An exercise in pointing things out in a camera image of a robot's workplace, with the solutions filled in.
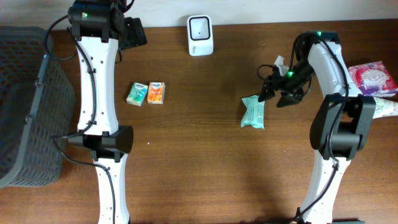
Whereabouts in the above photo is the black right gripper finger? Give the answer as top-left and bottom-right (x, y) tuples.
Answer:
(258, 83), (275, 102)
(277, 93), (302, 108)

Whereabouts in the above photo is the teal toilet tissue pack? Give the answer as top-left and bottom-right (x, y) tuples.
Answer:
(241, 95), (265, 129)

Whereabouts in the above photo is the green Kleenex tissue pack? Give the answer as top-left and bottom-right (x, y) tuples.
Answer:
(126, 82), (148, 106)

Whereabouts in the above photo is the orange Kleenex tissue pack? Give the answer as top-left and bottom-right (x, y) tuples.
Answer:
(147, 82), (165, 104)

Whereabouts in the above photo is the red purple tissue pack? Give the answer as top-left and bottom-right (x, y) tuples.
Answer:
(348, 61), (397, 97)

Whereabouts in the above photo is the white leaf-pattern tissue pack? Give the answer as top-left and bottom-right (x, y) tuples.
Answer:
(373, 97), (398, 119)

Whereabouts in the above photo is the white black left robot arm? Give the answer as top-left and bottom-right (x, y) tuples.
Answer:
(67, 1), (146, 223)

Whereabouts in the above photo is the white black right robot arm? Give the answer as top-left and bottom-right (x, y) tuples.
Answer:
(258, 30), (376, 223)

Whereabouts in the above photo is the white black barcode scanner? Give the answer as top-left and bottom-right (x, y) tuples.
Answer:
(187, 15), (214, 57)

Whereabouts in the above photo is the dark grey plastic basket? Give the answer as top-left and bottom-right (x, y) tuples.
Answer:
(1, 26), (76, 188)

